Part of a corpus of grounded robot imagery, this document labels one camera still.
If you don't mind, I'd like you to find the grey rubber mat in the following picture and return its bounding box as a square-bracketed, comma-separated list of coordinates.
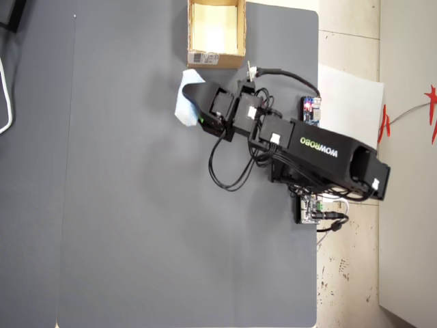
[56, 1, 320, 328]

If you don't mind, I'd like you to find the white paper sheet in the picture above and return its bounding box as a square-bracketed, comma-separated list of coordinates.
[318, 63, 386, 155]

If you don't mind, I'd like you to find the blue circuit board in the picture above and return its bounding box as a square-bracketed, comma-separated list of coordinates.
[299, 96, 324, 128]

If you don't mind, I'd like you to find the thin black servo cable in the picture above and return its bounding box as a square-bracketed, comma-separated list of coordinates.
[208, 131, 261, 192]

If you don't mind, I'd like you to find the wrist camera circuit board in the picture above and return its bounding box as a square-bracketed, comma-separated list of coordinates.
[244, 60, 257, 83]

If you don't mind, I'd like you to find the black flat object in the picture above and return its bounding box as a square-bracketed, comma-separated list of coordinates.
[0, 0, 28, 34]

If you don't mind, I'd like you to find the light blue cloth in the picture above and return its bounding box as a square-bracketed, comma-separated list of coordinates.
[173, 69, 206, 128]

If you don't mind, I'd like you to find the thick black camera cable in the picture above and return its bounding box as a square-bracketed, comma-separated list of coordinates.
[253, 66, 322, 100]

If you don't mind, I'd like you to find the red paper cutout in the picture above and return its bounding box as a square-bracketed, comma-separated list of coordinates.
[423, 83, 437, 145]
[377, 104, 393, 146]

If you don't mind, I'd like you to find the circuit board with green terminal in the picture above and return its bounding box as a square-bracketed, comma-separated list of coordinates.
[294, 193, 324, 226]

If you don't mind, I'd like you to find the thin grey cable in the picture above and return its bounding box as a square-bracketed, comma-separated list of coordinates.
[389, 101, 432, 126]

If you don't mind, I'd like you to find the black power plug cable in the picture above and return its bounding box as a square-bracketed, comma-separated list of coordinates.
[315, 210, 351, 234]

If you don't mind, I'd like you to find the open cardboard box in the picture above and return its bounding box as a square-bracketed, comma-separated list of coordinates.
[186, 0, 247, 70]

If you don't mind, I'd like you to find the white curved cable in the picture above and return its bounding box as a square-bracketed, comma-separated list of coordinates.
[0, 56, 16, 135]

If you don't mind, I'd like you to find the white usb cable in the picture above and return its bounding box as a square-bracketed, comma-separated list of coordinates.
[320, 195, 352, 215]

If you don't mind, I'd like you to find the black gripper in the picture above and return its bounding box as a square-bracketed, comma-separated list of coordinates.
[182, 81, 240, 142]

